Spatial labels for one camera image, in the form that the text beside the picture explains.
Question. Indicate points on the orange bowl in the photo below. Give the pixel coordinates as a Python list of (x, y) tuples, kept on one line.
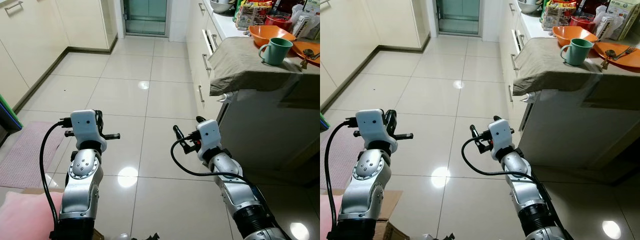
[(267, 34), (570, 34)]

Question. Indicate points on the cream drawer cabinet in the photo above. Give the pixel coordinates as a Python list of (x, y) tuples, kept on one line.
[(505, 50), (197, 45)]

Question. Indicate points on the metal bowl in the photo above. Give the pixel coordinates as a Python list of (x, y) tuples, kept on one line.
[(221, 5), (529, 5)]

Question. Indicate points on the green mug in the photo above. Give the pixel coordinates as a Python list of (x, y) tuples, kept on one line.
[(579, 52), (277, 52)]

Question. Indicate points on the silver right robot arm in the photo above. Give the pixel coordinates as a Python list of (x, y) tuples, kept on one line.
[(237, 195), (522, 192)]

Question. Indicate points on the grey-brown cloth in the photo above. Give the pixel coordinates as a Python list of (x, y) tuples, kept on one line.
[(240, 65), (540, 65)]

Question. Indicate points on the white kitchen appliance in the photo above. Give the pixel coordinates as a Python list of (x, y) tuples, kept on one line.
[(575, 130), (270, 130)]

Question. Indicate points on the green object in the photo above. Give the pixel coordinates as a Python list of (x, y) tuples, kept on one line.
[(322, 121), (7, 112)]

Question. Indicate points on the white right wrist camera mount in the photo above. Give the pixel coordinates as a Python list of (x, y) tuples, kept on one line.
[(501, 132), (210, 132)]

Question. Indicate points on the green white carton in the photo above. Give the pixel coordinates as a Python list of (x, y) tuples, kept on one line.
[(312, 5), (625, 17)]

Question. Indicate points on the red bowl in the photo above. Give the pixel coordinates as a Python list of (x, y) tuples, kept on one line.
[(278, 22), (582, 23)]

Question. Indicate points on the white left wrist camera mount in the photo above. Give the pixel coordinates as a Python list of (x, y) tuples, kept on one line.
[(369, 122), (83, 122)]

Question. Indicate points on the white printed package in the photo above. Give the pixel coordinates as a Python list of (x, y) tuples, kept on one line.
[(605, 25), (305, 25)]

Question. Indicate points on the dark metal fork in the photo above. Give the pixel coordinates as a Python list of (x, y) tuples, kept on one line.
[(315, 55), (625, 53)]

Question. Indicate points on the glass door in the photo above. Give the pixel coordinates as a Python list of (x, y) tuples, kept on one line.
[(457, 15), (145, 15)]

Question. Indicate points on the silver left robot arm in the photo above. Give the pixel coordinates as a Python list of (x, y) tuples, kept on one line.
[(369, 176), (82, 175)]

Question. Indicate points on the orange plate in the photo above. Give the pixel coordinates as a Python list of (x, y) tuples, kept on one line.
[(627, 64), (300, 47)]

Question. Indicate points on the cream cupboard row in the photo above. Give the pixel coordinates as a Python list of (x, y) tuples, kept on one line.
[(45, 30), (360, 25)]

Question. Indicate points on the pink floor mat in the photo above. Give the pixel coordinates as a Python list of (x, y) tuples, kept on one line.
[(335, 160), (30, 155)]

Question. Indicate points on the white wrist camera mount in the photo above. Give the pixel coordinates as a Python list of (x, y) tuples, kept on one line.
[(210, 132), (369, 122), (501, 132), (83, 122)]

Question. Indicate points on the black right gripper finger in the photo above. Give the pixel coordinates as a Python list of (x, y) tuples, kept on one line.
[(178, 132), (200, 119), (473, 131), (497, 118)]

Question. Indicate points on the colourful snack bag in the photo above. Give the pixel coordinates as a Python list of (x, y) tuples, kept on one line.
[(252, 15), (557, 16)]

